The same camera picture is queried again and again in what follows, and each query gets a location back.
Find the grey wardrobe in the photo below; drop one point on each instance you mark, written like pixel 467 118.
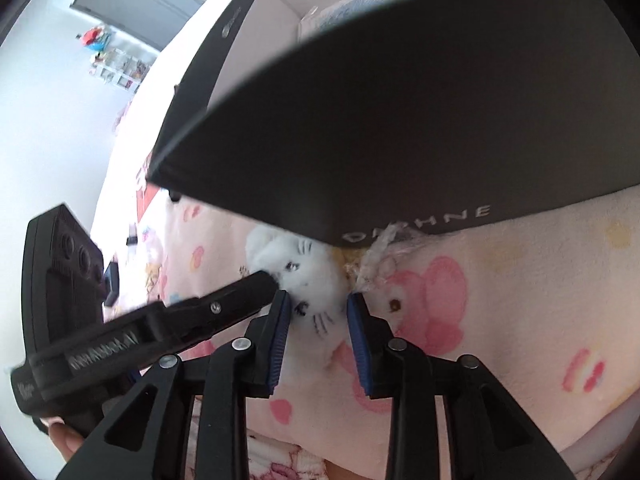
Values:
pixel 145 5

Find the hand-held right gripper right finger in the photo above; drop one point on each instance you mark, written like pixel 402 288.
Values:
pixel 359 345

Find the person's left hand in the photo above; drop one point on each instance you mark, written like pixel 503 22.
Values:
pixel 67 440

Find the black storage box container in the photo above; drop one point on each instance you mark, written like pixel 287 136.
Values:
pixel 400 135

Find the white cat plush toy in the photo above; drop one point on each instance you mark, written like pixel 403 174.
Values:
pixel 310 280

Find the white shelf with toys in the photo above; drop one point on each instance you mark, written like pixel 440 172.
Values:
pixel 115 67

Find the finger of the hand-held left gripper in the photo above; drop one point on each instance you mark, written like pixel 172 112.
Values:
pixel 225 305

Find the small black blue-edged object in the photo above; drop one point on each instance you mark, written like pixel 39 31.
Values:
pixel 111 287

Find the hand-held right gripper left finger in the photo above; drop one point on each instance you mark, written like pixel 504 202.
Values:
pixel 277 345

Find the pink cartoon printed blanket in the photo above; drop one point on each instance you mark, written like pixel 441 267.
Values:
pixel 525 310

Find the clear plastic wrapper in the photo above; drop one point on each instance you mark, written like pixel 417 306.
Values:
pixel 380 260

